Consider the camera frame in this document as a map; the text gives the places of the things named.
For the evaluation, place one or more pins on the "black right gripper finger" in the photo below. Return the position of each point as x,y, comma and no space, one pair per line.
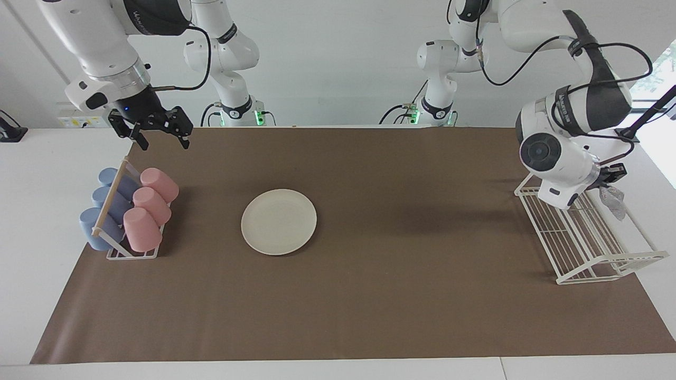
141,138
184,140

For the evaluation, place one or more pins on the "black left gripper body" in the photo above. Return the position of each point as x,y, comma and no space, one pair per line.
611,174

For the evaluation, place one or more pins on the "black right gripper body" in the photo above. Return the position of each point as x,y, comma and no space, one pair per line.
140,108

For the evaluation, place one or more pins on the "silver mesh sponge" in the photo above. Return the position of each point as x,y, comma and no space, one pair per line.
615,203

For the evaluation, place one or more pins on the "cream round plate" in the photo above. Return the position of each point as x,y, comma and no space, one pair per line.
279,221

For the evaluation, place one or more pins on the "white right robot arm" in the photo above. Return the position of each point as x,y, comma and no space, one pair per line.
95,42

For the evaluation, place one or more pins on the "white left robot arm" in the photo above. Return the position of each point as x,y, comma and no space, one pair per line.
567,161

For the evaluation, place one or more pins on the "pink plastic cup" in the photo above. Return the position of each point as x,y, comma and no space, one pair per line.
153,206
142,229
160,183

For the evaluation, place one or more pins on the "blue plastic cup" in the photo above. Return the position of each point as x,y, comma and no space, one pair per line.
108,177
91,227
101,196

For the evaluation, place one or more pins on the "white cup holder rack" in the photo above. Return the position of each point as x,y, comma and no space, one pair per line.
112,196

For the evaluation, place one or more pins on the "black angled stand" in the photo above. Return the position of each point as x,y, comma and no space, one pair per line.
649,111

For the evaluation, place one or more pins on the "brown table mat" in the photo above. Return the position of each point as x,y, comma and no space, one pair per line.
369,295

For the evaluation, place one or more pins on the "white wall outlet box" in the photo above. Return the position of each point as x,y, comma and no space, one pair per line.
79,120

